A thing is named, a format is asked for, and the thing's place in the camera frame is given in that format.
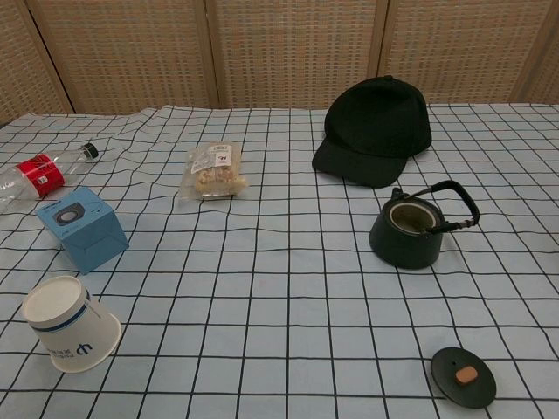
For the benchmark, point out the dark teapot lid wooden knob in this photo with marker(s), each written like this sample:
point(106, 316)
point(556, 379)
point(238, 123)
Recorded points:
point(464, 372)

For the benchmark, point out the dark cast iron teapot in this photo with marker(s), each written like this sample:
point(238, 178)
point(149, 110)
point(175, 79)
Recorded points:
point(406, 235)

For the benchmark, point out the blue checked tablecloth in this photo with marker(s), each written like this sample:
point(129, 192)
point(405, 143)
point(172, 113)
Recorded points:
point(279, 283)

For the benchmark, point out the clear bag of snacks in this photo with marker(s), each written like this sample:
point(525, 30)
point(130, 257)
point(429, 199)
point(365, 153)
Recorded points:
point(214, 172)

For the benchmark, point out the black baseball cap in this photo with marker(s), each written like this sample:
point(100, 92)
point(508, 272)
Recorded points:
point(375, 131)

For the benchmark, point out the woven folding screen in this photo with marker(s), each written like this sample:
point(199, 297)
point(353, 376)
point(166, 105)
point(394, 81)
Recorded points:
point(279, 52)

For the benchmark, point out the blue cardboard speaker box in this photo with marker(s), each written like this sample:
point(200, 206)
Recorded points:
point(83, 227)

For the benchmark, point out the white paper cup blue print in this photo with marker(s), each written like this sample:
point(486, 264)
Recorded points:
point(72, 327)

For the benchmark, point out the clear plastic bottle red label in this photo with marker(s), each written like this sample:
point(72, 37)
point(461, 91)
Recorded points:
point(41, 173)

